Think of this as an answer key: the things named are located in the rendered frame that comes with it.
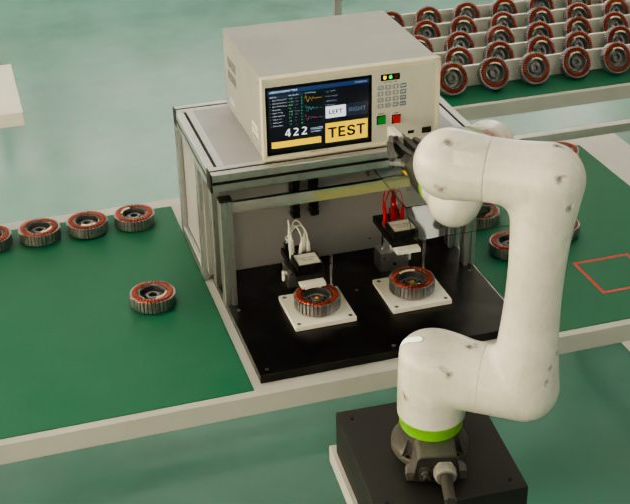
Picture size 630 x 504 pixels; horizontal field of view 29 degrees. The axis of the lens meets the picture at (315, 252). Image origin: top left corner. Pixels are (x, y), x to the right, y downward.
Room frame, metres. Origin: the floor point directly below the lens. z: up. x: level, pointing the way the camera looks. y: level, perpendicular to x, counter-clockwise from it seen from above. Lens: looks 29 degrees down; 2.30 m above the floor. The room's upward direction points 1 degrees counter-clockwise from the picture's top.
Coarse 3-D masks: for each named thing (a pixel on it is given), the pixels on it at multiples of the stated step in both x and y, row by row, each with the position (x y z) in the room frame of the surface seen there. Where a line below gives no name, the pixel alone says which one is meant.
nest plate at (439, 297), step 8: (376, 280) 2.56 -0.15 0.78; (384, 280) 2.56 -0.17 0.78; (376, 288) 2.54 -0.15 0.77; (384, 288) 2.52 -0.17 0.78; (440, 288) 2.52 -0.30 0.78; (384, 296) 2.48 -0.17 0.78; (392, 296) 2.48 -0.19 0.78; (432, 296) 2.48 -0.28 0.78; (440, 296) 2.48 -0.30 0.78; (448, 296) 2.48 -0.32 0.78; (392, 304) 2.45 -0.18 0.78; (400, 304) 2.45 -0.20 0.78; (408, 304) 2.45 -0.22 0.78; (416, 304) 2.45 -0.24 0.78; (424, 304) 2.44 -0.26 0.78; (432, 304) 2.45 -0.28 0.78; (440, 304) 2.46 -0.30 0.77; (400, 312) 2.43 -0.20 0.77
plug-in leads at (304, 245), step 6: (288, 222) 2.59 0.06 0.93; (288, 228) 2.57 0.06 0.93; (294, 228) 2.60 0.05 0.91; (288, 234) 2.56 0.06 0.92; (300, 234) 2.57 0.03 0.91; (306, 234) 2.57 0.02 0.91; (288, 240) 2.56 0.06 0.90; (306, 240) 2.57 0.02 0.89; (288, 246) 2.56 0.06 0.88; (300, 246) 2.56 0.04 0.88; (306, 246) 2.57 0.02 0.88; (294, 252) 2.58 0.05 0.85; (300, 252) 2.56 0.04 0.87
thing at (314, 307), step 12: (300, 288) 2.47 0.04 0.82; (312, 288) 2.48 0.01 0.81; (324, 288) 2.47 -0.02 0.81; (336, 288) 2.47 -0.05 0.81; (300, 300) 2.41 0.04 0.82; (312, 300) 2.43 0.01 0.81; (324, 300) 2.42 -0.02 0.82; (336, 300) 2.42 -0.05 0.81; (300, 312) 2.41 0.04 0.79; (312, 312) 2.39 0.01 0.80; (324, 312) 2.39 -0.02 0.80
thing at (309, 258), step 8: (296, 248) 2.61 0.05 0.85; (288, 256) 2.57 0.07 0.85; (296, 256) 2.53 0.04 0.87; (304, 256) 2.53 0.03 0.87; (312, 256) 2.53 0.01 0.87; (288, 264) 2.55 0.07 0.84; (296, 264) 2.49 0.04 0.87; (304, 264) 2.49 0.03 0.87; (312, 264) 2.49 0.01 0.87; (320, 264) 2.50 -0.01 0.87; (296, 272) 2.49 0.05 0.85; (304, 272) 2.48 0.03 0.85; (312, 272) 2.49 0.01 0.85; (320, 272) 2.50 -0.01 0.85; (304, 280) 2.48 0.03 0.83; (312, 280) 2.48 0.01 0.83; (320, 280) 2.48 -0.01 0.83; (304, 288) 2.46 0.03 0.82
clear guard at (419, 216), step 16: (384, 176) 2.56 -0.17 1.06; (400, 176) 2.56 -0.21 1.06; (400, 192) 2.48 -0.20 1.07; (416, 192) 2.48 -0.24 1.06; (416, 208) 2.40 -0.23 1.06; (496, 208) 2.44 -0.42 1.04; (416, 224) 2.38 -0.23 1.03; (432, 224) 2.38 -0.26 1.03; (480, 224) 2.40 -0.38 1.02; (496, 224) 2.41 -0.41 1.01; (416, 240) 2.35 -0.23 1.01
